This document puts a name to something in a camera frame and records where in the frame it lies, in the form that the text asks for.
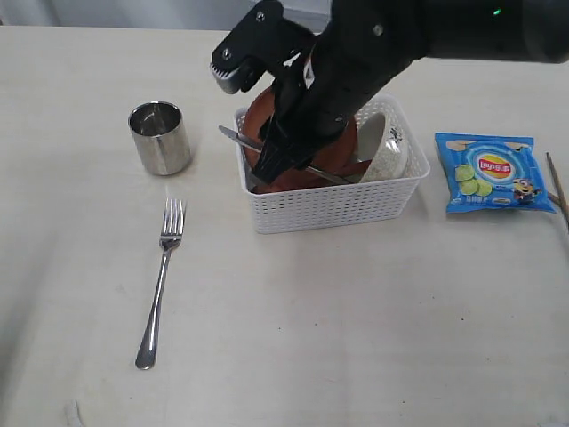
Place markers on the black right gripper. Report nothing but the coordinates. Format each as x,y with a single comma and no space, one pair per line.
313,105

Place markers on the stainless steel cup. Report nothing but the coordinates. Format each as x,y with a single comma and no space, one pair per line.
160,137

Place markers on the blue chips bag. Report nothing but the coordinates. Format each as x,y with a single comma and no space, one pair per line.
491,172

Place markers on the silver metal fork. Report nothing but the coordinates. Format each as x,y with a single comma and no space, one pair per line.
170,239

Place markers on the wooden chopstick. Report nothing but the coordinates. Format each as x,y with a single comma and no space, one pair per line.
557,184
557,201

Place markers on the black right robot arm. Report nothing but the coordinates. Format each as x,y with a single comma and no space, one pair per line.
367,43

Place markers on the brown wooden plate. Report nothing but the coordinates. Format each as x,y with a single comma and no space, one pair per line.
332,158

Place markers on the speckled ceramic bowl with flowers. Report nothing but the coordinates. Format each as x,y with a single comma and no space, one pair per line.
383,144

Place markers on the brown wooden spoon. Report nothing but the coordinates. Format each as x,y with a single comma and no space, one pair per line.
358,168

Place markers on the silver table knife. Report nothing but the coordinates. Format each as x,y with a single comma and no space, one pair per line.
246,142

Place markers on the white plastic woven basket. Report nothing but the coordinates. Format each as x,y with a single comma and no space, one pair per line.
326,207

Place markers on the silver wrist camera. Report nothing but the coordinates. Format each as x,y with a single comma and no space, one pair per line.
261,42

